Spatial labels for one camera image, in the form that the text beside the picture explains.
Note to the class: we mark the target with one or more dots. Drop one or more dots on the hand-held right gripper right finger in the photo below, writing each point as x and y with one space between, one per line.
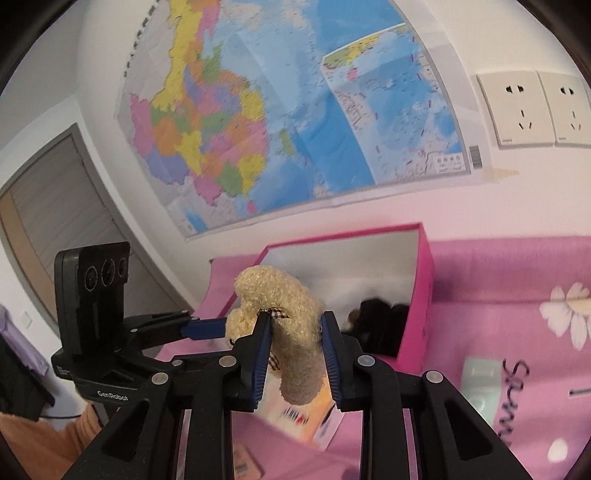
331 364

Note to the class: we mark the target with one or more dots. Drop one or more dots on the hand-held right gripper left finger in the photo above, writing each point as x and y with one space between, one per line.
261 364

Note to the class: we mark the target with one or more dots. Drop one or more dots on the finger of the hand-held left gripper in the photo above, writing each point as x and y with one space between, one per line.
203 328

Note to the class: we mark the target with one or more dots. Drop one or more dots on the beige teddy bear plush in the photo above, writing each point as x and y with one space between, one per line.
286 314

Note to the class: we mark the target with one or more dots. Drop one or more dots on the pink cardboard box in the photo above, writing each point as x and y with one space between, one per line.
420 314

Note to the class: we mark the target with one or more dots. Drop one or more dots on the person's left forearm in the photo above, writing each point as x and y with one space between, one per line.
37 443

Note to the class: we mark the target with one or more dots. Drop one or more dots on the pastel soft tissue pack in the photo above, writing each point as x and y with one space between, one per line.
314 424

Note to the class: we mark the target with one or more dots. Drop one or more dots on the dark plush toy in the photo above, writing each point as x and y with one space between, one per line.
383 323

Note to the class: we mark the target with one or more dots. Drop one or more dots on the purple cloth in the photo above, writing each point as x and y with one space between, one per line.
18 337

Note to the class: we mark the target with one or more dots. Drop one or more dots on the dark cloth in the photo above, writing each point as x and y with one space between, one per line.
23 392

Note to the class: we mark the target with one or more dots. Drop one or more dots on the grey door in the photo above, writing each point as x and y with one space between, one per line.
60 207

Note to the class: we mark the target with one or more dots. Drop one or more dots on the pink daisy print tablecloth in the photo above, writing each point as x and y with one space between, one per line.
485 277

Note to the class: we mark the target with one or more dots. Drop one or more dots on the colourful wall map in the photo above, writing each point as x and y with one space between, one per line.
323 115

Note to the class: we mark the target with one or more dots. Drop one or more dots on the white wall socket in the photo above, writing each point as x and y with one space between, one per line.
515 108
570 108

